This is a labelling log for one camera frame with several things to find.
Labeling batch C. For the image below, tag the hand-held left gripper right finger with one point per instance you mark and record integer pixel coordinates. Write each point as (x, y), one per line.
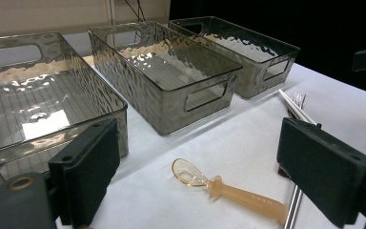
(324, 171)

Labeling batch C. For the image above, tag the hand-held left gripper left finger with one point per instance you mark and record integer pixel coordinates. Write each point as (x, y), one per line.
(85, 171)

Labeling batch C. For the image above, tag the metal chopstick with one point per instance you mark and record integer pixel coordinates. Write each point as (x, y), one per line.
(290, 210)
(297, 203)

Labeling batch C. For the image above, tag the transparent grey plastic bin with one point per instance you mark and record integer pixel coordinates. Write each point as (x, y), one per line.
(254, 73)
(28, 105)
(171, 95)

